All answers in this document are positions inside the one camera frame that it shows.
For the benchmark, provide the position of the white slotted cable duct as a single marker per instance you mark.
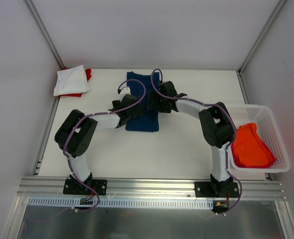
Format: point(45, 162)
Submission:
point(121, 203)

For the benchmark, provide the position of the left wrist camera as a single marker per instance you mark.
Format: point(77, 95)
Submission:
point(124, 91)

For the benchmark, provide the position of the aluminium frame post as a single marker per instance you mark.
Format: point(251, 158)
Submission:
point(44, 32)
point(262, 34)

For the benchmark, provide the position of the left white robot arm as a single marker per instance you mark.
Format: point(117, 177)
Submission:
point(74, 137)

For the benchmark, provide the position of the right aluminium frame post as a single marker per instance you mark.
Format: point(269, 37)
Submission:
point(262, 34)

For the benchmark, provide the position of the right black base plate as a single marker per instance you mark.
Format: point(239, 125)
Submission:
point(204, 189)

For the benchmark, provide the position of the folded white t shirt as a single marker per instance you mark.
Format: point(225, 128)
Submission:
point(71, 81)

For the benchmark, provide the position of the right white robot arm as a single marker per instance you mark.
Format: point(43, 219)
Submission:
point(217, 127)

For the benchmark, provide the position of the orange t shirt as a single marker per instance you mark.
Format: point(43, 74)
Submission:
point(248, 132)

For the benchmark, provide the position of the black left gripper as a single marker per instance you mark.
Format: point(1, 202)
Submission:
point(136, 109)

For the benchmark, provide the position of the blue printed t shirt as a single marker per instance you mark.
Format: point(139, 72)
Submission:
point(148, 122)

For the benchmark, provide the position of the folded red t shirt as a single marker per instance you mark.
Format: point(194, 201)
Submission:
point(88, 73)

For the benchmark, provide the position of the left aluminium frame post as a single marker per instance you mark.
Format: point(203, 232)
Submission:
point(44, 32)

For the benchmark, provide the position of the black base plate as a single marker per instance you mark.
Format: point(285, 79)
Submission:
point(204, 189)
point(74, 187)

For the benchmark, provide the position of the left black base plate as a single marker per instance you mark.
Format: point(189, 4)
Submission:
point(74, 187)

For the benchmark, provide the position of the white plastic basket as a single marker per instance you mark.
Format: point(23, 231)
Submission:
point(268, 132)

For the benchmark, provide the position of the aluminium mounting rail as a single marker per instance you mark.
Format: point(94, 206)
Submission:
point(264, 190)

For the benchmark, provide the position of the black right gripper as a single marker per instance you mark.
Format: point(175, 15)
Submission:
point(154, 102)

